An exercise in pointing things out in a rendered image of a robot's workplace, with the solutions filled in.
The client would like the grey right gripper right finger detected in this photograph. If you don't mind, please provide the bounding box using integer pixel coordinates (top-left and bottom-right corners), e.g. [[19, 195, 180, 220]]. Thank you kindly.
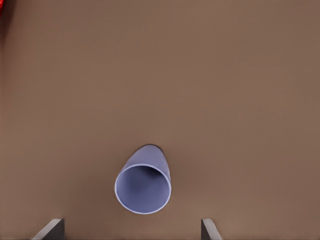
[[201, 218, 223, 240]]

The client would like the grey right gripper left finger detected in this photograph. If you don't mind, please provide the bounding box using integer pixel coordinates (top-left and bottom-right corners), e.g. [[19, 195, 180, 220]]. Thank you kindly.
[[31, 218, 65, 240]]

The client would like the lavender blue cup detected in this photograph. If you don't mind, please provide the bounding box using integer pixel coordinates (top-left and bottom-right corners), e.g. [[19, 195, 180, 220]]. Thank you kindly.
[[114, 145, 173, 215]]

